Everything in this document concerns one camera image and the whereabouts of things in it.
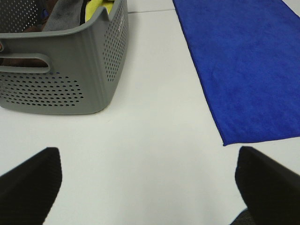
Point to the blue microfiber towel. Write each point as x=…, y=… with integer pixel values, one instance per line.
x=247, y=57

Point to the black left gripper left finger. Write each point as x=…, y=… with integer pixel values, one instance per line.
x=28, y=191

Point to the grey towel in basket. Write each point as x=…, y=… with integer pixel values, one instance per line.
x=62, y=14

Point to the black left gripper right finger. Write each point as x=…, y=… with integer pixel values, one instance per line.
x=270, y=191

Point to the brown towel in basket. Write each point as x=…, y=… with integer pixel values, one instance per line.
x=23, y=62

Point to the yellow-green towel in basket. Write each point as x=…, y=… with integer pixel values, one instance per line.
x=93, y=5

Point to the grey perforated laundry basket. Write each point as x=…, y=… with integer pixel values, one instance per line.
x=84, y=64

